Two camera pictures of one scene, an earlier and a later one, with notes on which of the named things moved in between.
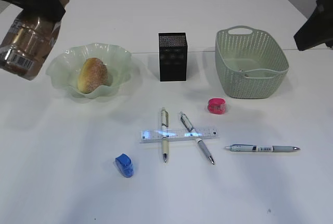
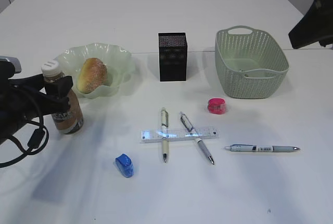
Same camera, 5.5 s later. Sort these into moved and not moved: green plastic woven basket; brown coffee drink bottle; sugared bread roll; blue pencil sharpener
Moved: brown coffee drink bottle
Not moved: sugared bread roll; green plastic woven basket; blue pencil sharpener
